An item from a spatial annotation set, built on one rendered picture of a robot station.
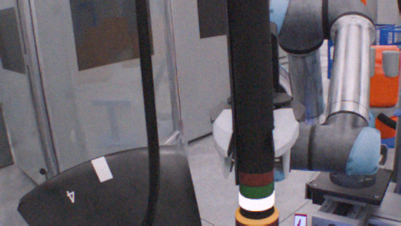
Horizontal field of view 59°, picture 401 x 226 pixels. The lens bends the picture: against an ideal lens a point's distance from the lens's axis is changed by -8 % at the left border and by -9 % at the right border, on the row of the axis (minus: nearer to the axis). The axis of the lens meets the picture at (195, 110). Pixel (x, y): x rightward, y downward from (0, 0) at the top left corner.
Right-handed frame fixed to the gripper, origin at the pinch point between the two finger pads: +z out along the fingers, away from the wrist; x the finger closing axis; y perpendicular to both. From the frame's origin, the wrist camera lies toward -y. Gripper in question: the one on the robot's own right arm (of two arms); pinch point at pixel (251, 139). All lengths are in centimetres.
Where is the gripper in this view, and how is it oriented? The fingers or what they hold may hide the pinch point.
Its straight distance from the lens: 33.2
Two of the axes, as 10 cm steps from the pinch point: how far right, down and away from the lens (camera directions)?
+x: -9.7, 0.1, 2.3
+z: -2.2, 2.8, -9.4
